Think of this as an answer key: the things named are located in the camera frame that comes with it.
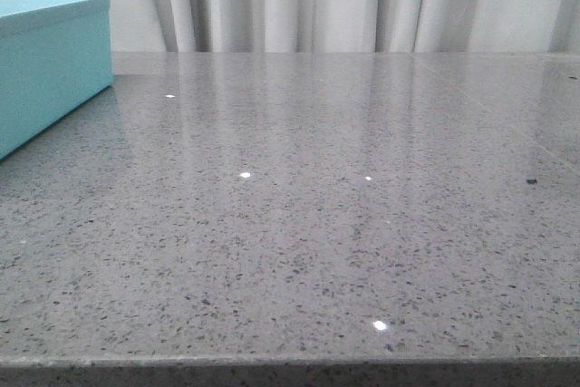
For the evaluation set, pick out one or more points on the light blue storage box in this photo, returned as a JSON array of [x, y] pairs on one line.
[[55, 56]]

